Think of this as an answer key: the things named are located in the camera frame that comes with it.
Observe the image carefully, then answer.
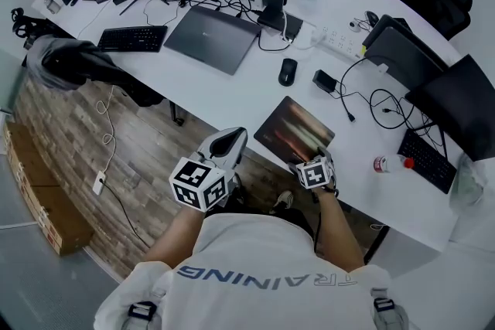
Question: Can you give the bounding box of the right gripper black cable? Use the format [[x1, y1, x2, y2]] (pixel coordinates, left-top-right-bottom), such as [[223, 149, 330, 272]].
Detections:
[[312, 192, 325, 257]]

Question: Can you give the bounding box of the grey closed laptop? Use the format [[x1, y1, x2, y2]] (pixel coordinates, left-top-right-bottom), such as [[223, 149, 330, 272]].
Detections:
[[162, 4, 264, 77]]

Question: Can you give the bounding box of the left strap buckle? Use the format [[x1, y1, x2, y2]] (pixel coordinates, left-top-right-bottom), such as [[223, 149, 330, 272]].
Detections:
[[126, 300, 159, 322]]

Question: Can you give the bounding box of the white desk power strip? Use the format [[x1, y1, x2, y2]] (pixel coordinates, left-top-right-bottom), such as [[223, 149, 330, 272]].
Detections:
[[308, 23, 367, 61]]

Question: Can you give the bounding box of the black power adapter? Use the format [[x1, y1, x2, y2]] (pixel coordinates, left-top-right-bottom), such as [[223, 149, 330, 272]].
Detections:
[[312, 69, 339, 94]]

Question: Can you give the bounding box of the black monitor stand base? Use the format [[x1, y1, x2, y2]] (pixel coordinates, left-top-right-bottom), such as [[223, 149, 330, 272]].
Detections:
[[256, 6, 304, 43]]

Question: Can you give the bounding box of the black floor cable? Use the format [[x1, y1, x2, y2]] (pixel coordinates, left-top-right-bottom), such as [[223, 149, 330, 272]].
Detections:
[[101, 182, 151, 249]]

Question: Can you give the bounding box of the tangle of black cables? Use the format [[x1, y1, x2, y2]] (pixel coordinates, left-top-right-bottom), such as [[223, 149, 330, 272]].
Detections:
[[142, 0, 268, 27]]

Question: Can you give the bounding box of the row of brown cardboard boxes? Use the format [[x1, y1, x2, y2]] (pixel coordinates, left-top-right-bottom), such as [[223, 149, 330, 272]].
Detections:
[[1, 121, 94, 257]]

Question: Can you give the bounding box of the crumpled grey bag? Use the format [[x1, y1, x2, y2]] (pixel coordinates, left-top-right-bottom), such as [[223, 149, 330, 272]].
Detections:
[[449, 151, 485, 209]]

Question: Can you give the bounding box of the person's right forearm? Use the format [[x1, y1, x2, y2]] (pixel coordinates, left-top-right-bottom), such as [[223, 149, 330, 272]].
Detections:
[[316, 188, 367, 272]]

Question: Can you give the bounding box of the dark printed mouse pad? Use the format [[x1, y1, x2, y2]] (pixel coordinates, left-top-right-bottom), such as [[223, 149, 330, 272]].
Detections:
[[253, 95, 336, 168]]

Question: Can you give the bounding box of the plastic bottle with red cap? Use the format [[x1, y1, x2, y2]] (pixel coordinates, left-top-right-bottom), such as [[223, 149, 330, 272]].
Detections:
[[372, 154, 416, 175]]

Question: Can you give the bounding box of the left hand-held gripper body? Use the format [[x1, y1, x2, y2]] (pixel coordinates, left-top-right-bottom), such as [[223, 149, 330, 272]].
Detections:
[[169, 151, 240, 213]]

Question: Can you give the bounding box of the dark grey open laptop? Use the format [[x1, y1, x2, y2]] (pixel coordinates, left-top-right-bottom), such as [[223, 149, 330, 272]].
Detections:
[[362, 14, 452, 90]]

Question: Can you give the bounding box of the black computer mouse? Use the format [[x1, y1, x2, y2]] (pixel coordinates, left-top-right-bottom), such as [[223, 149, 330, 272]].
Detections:
[[278, 57, 299, 87]]

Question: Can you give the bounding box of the white floor power strip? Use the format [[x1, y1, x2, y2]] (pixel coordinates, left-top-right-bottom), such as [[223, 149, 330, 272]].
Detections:
[[91, 172, 108, 197]]

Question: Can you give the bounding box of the person's white printed shirt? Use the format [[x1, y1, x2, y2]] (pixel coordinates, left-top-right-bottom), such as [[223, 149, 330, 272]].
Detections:
[[94, 212, 410, 330]]

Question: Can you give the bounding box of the black keyboard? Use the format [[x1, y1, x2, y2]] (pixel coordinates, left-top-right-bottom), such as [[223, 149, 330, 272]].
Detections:
[[397, 128, 459, 196], [97, 25, 169, 53]]

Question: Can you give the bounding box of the looped black cable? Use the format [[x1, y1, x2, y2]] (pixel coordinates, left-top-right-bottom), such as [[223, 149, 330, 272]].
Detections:
[[368, 88, 435, 131]]

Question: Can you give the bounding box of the white floor cable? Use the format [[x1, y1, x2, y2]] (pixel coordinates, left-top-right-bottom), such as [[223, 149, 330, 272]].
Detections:
[[95, 84, 118, 183]]

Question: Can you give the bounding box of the grey jacket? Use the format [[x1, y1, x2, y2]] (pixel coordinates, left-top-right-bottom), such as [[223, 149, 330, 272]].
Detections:
[[24, 35, 98, 90]]

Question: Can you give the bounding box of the black cable with plug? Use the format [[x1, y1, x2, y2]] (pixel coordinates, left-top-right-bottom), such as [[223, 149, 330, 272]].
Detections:
[[335, 53, 388, 124]]

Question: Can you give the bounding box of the black office chair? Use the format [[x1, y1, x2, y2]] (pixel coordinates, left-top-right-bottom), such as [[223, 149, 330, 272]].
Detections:
[[40, 35, 166, 108], [10, 6, 50, 40]]

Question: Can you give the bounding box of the strap buckle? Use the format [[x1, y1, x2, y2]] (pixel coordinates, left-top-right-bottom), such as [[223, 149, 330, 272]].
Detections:
[[372, 296, 396, 317], [126, 300, 159, 322]]

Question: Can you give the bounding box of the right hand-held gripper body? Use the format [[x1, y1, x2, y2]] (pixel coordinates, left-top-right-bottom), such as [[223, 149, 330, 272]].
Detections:
[[287, 146, 337, 191]]

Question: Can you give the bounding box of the person's left forearm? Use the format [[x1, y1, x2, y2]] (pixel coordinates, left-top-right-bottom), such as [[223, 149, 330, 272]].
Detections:
[[142, 203, 207, 268]]

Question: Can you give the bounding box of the right strap buckle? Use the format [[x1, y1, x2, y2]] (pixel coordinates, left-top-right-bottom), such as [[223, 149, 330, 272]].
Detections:
[[372, 296, 396, 317]]

